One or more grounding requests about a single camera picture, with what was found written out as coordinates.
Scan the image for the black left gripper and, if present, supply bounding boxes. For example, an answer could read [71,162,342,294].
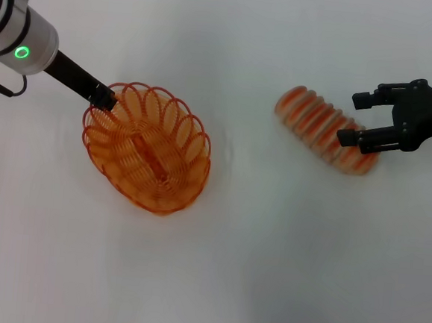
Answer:
[40,48,122,112]

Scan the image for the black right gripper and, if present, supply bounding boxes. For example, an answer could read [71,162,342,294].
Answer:
[335,72,432,160]

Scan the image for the striped orange sliced bread loaf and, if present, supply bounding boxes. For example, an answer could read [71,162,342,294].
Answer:
[269,83,386,178]

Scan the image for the orange wire woven basket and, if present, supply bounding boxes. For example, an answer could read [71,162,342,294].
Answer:
[76,78,217,222]

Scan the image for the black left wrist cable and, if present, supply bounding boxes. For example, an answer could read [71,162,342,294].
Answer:
[0,72,30,98]

